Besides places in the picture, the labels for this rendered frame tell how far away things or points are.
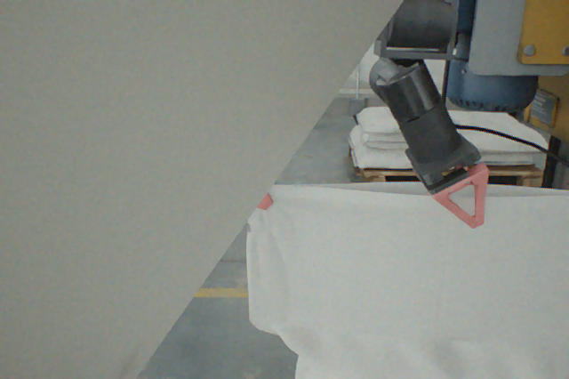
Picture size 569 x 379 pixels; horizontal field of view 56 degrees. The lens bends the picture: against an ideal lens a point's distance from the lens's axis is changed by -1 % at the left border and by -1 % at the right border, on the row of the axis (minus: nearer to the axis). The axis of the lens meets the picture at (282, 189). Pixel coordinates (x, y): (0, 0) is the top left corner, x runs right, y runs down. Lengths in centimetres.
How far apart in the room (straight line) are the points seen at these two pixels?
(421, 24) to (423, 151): 14
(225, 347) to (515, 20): 160
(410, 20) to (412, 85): 7
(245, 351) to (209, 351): 14
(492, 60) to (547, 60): 8
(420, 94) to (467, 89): 36
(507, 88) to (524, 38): 9
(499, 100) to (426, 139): 35
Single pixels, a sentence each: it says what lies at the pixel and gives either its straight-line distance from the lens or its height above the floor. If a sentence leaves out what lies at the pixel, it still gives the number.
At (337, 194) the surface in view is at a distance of 65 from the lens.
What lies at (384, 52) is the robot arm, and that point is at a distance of 60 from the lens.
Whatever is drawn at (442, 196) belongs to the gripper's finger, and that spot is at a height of 106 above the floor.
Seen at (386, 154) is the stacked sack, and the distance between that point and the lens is 357.
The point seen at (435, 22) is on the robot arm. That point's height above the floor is 125.
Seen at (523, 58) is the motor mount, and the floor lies 118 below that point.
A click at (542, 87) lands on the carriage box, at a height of 110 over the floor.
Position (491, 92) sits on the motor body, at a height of 112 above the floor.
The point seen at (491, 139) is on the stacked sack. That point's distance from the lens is 370.
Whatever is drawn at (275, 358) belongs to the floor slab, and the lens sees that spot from 207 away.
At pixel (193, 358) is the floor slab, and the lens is 210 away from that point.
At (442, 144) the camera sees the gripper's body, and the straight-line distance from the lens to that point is 62.
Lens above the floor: 128
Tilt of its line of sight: 21 degrees down
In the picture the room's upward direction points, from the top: straight up
